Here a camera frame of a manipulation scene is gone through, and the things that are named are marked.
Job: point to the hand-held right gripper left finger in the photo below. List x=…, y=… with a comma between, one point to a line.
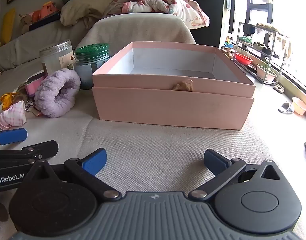
x=95, y=162

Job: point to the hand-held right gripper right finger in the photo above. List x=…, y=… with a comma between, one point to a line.
x=214, y=160

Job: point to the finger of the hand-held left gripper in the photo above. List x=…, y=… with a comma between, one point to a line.
x=40, y=148
x=11, y=136

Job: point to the pink cardboard box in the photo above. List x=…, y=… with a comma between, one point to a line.
x=173, y=105

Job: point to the pink checked cloth pouch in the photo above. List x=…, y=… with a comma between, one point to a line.
x=14, y=115

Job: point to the key bunch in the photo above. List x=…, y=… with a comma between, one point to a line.
x=30, y=106

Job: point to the purple fluffy headband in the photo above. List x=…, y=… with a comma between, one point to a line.
x=46, y=97

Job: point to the clear plastic jar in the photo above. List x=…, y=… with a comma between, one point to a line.
x=56, y=57

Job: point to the pair of sandals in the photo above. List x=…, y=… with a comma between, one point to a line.
x=279, y=88

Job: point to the rectangular planter box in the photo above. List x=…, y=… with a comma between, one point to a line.
x=266, y=74

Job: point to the green lid glass jar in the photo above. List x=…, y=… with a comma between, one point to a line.
x=91, y=60

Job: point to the pink plastic bowl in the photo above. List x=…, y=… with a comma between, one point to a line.
x=300, y=106

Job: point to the red plastic basin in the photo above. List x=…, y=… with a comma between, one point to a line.
x=243, y=59

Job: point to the yellow pillow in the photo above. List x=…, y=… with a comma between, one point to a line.
x=8, y=26

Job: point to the dark flat board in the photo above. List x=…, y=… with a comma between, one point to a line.
x=44, y=22

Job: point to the metal shoe rack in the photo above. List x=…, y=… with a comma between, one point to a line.
x=264, y=47

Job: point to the orange plastic toy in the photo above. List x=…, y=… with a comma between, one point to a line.
x=46, y=10

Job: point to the grey covered sofa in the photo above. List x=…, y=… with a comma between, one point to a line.
x=138, y=28

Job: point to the beige pillow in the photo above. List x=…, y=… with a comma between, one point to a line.
x=80, y=11

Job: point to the floral printed blanket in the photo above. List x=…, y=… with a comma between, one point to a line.
x=158, y=3

